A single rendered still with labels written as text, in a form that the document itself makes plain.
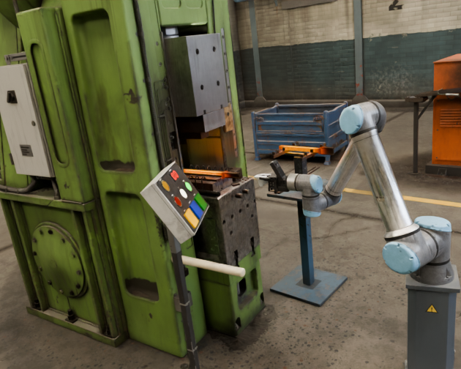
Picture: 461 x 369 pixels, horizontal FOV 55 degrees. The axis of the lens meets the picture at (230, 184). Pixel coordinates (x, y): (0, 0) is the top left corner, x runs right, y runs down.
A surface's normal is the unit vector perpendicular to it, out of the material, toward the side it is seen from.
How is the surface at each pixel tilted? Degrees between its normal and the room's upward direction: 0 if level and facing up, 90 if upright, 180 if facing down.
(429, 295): 90
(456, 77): 90
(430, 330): 90
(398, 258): 95
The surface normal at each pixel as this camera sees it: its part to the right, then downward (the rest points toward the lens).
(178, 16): 0.84, 0.07
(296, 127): -0.56, 0.30
